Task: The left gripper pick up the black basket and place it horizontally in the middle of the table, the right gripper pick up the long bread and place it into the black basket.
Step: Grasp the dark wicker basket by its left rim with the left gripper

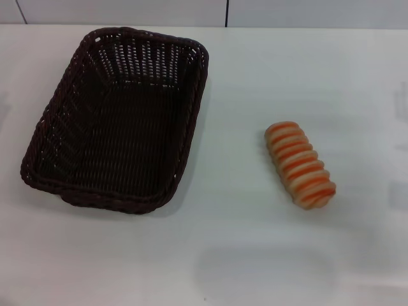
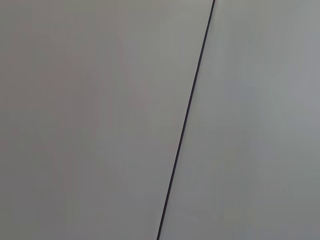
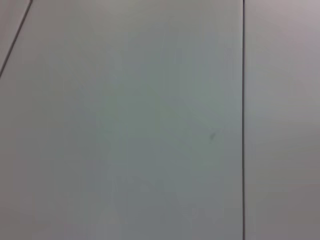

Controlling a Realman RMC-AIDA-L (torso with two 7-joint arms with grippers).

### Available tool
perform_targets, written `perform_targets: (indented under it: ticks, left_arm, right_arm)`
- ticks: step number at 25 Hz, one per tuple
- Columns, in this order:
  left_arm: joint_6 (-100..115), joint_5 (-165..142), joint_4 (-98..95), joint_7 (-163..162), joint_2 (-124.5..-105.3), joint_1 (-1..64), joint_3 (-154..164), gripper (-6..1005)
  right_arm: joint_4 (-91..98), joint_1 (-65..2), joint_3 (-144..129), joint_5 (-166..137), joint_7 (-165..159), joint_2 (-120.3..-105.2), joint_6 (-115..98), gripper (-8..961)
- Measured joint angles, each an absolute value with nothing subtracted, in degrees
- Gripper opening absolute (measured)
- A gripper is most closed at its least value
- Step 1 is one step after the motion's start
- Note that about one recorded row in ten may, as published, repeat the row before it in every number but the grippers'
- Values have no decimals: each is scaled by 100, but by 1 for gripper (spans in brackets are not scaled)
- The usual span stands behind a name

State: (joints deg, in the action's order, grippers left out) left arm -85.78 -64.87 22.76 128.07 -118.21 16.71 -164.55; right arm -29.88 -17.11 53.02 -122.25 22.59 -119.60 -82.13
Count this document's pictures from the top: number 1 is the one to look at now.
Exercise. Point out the dark brown woven basket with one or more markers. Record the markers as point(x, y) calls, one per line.
point(127, 150)

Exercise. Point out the orange striped bread loaf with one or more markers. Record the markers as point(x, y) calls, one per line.
point(299, 164)

